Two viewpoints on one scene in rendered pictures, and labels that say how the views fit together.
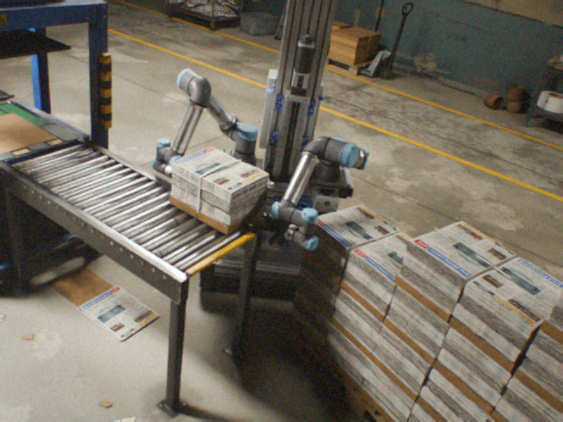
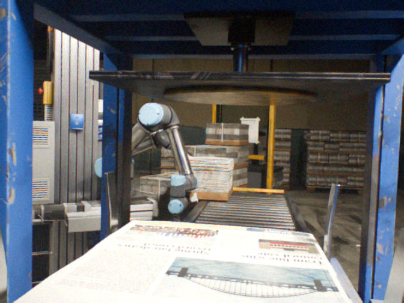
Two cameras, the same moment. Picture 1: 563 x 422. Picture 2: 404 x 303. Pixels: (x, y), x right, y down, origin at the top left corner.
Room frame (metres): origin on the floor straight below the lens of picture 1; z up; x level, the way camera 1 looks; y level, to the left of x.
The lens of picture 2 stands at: (3.16, 2.53, 1.20)
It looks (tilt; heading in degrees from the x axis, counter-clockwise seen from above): 3 degrees down; 248
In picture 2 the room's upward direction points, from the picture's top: 2 degrees clockwise
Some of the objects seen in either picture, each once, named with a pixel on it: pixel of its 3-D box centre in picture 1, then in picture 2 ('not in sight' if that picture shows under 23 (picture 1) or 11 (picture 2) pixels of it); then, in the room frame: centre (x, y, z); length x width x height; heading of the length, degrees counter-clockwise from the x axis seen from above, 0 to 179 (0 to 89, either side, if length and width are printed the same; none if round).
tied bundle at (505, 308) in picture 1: (514, 310); (214, 157); (1.63, -0.97, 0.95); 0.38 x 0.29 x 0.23; 131
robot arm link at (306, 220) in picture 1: (305, 220); not in sight; (2.09, -0.13, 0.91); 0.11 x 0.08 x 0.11; 71
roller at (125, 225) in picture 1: (149, 214); (247, 208); (2.11, 0.61, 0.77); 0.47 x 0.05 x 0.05; 150
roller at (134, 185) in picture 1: (113, 194); (245, 217); (2.24, 0.84, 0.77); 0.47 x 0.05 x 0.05; 150
